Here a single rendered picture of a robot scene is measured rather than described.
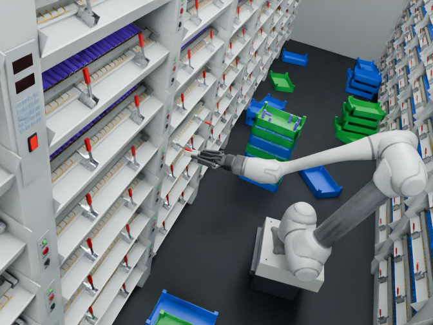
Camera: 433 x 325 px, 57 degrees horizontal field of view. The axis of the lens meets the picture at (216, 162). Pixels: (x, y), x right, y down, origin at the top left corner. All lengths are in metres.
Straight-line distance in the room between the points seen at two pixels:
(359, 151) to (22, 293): 1.31
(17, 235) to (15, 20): 0.46
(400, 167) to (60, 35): 1.23
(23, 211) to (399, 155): 1.29
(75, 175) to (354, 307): 1.84
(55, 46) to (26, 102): 0.12
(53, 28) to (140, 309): 1.59
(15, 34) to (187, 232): 1.94
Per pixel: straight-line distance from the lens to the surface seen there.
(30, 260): 1.02
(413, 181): 1.61
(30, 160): 0.85
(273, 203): 2.84
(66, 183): 1.08
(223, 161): 1.80
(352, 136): 3.90
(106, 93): 1.06
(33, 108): 0.80
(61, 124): 0.94
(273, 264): 2.08
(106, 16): 0.97
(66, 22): 0.90
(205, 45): 1.91
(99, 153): 1.17
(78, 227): 1.24
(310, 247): 1.85
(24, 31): 0.74
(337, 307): 2.47
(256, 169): 1.74
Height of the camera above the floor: 1.87
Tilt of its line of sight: 38 degrees down
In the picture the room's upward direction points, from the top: 13 degrees clockwise
